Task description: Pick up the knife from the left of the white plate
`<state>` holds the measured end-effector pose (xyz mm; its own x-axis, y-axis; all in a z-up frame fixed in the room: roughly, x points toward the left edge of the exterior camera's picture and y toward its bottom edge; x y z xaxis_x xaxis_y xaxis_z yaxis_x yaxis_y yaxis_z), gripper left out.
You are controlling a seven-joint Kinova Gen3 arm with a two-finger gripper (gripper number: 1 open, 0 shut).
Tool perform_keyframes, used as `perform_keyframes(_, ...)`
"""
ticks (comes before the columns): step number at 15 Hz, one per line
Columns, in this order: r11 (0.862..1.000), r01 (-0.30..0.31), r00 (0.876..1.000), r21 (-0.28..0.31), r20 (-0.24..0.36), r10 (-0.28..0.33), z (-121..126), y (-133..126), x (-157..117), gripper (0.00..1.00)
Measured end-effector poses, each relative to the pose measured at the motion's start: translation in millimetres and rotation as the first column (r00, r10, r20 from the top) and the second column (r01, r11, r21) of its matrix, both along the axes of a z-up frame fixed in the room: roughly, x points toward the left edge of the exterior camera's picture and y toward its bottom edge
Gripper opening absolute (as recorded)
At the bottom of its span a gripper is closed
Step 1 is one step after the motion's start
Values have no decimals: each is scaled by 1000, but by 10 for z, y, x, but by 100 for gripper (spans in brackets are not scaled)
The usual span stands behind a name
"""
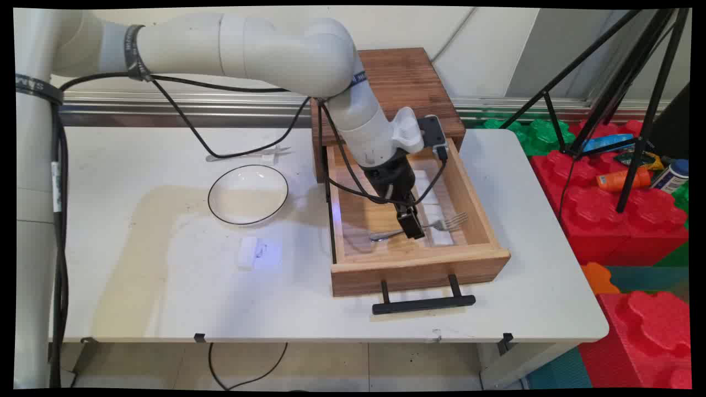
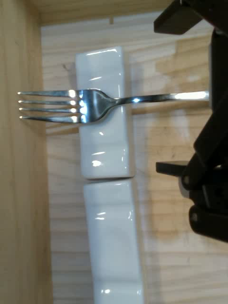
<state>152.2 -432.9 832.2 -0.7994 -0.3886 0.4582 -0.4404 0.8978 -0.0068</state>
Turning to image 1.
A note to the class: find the white cutlery rest block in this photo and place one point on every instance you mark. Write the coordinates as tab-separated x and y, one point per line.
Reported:
269	160
247	252

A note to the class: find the dark wooden drawer cabinet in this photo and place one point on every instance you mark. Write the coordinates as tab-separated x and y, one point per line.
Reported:
408	82

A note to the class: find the orange bottle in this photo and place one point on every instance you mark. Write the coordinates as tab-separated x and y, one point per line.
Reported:
615	180

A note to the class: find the light wooden drawer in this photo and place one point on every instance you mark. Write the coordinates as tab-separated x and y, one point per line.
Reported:
419	264

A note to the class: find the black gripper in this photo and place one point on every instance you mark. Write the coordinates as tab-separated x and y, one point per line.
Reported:
391	179

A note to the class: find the orange foam piece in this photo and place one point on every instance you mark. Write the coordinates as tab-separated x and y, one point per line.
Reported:
598	278

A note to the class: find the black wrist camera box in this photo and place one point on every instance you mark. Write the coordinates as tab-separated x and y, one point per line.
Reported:
433	132

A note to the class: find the white plate black rim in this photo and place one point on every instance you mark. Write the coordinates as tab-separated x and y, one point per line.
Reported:
248	196

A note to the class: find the black tripod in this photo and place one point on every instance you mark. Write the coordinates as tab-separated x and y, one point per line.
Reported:
640	132

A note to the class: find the white blue spray can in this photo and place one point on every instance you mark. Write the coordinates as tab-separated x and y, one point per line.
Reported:
672	177

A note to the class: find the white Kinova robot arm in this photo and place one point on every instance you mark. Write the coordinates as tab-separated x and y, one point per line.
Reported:
248	47

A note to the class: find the metal wall rail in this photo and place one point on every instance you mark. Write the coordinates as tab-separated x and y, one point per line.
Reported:
220	105

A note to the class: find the blue package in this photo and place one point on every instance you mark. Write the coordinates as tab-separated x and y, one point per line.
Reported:
606	142

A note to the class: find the white table leg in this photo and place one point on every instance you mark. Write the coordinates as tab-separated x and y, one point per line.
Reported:
507	366

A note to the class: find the yellow dark snack bag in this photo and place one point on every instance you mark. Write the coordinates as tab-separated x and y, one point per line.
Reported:
651	161

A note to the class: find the silver metal fork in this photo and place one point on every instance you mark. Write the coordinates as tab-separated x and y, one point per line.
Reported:
447	222

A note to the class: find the white foam pad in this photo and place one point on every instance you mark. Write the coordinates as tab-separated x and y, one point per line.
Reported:
441	234
426	184

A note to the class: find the large red foam block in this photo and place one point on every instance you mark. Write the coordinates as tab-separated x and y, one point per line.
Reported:
645	342
606	226

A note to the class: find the green foam block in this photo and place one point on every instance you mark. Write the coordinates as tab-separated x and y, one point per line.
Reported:
538	135

